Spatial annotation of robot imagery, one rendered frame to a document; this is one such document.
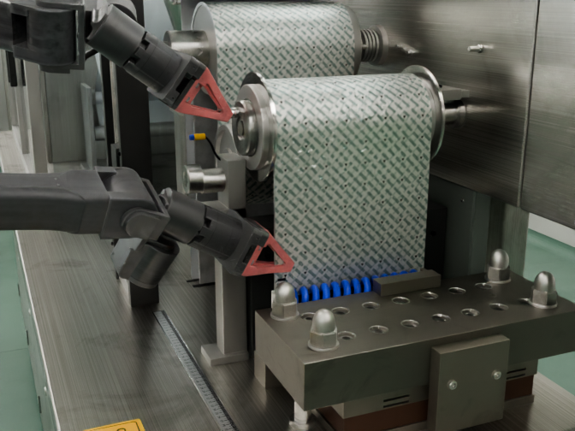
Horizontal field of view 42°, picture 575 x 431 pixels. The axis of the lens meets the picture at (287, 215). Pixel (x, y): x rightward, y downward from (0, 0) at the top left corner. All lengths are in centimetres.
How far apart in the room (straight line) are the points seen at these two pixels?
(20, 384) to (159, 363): 197
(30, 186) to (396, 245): 52
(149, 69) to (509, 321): 55
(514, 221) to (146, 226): 73
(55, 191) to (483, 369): 54
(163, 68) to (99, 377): 45
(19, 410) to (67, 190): 211
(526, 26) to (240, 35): 42
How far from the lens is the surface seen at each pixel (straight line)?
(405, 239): 109
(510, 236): 138
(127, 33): 94
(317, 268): 104
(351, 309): 98
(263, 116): 96
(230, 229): 95
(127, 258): 94
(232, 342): 112
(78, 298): 140
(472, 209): 117
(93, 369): 114
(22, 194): 84
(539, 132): 103
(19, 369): 320
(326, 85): 102
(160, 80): 96
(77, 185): 86
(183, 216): 92
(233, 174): 103
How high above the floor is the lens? 142
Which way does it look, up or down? 17 degrees down
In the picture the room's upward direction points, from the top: straight up
